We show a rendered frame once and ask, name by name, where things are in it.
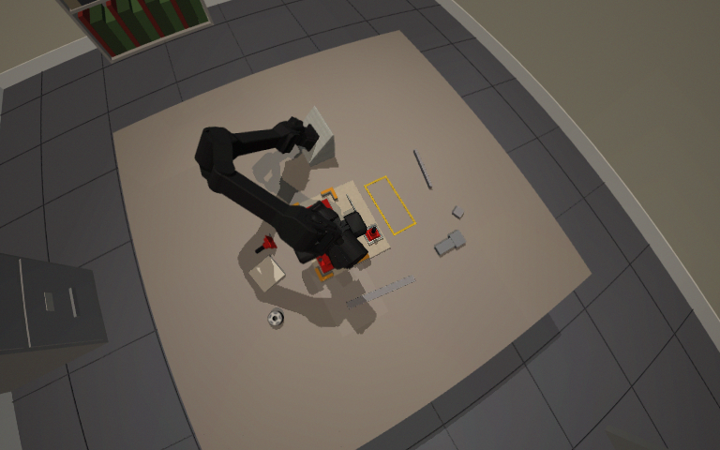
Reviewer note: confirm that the beige square pad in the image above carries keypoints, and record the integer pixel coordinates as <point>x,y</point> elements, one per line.
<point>266,273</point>

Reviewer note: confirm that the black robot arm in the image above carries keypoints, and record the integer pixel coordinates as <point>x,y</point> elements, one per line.
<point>299,227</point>

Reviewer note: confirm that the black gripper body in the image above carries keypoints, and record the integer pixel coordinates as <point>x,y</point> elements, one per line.
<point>352,222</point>

